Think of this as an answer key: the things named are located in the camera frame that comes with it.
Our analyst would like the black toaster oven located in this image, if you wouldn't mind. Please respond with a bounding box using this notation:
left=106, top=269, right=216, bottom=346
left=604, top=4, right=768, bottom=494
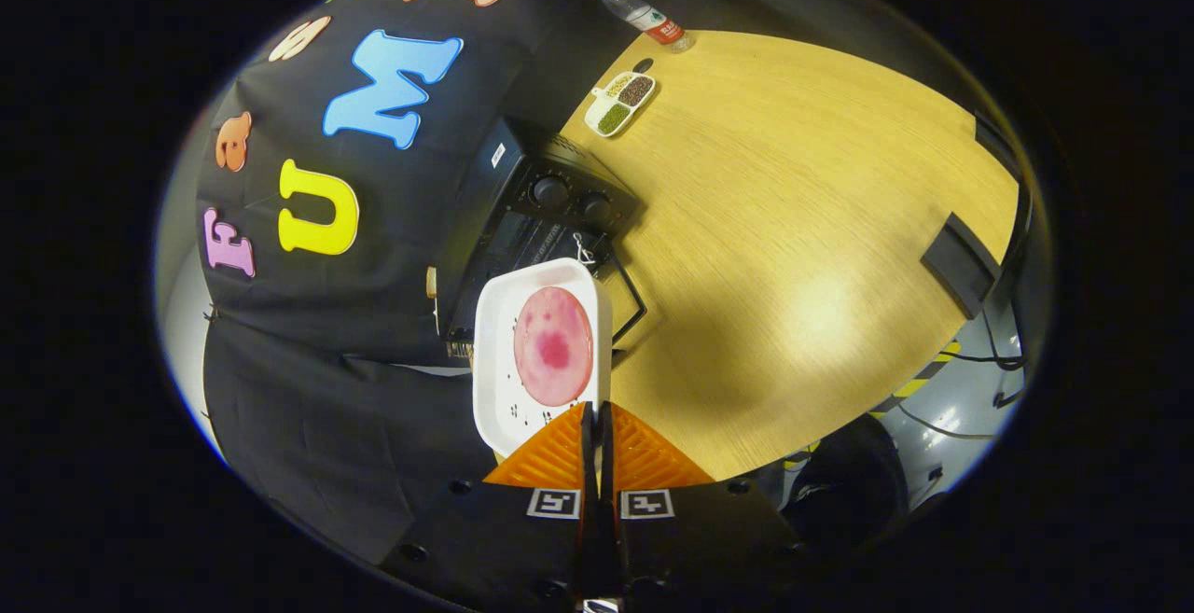
left=434, top=117, right=646, bottom=367

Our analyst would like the white divided bean dish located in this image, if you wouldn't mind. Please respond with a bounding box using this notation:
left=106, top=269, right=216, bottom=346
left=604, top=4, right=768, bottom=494
left=585, top=70, right=657, bottom=138

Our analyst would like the white food tray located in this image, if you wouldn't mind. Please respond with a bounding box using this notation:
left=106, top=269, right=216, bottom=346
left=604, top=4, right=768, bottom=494
left=473, top=258, right=614, bottom=458

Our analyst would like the clear plastic water bottle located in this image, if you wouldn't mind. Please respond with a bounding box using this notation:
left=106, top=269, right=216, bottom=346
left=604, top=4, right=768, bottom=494
left=591, top=0, right=696, bottom=54

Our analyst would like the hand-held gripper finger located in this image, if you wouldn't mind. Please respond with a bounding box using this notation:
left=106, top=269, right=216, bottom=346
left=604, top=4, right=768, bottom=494
left=378, top=400, right=603, bottom=600
left=597, top=400, right=812, bottom=600

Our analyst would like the dark rounded object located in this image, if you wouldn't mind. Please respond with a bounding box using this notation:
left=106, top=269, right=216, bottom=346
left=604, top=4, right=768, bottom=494
left=788, top=415, right=910, bottom=539

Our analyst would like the pink ham slice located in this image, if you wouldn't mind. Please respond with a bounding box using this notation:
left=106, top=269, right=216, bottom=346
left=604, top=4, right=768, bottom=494
left=513, top=286, right=595, bottom=408

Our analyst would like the black floor cable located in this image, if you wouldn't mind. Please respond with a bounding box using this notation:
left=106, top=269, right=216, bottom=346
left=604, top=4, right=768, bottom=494
left=978, top=310, right=1027, bottom=371

